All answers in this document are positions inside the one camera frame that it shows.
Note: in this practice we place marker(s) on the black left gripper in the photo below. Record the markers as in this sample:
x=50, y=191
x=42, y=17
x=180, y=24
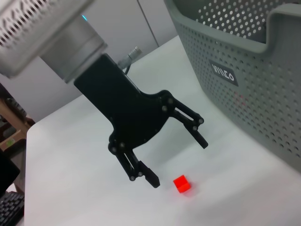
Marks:
x=127, y=106

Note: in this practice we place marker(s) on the small red square block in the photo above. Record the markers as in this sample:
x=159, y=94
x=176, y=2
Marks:
x=182, y=183

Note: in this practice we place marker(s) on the black monitor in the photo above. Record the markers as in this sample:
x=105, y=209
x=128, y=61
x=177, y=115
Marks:
x=7, y=174

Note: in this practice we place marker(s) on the grey-green perforated storage bin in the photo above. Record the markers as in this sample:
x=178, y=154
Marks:
x=258, y=94

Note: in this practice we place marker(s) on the brown wooden shelf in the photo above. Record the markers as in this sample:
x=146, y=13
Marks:
x=14, y=122

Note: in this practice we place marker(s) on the black keyboard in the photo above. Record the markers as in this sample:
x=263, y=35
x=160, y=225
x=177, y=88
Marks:
x=11, y=209

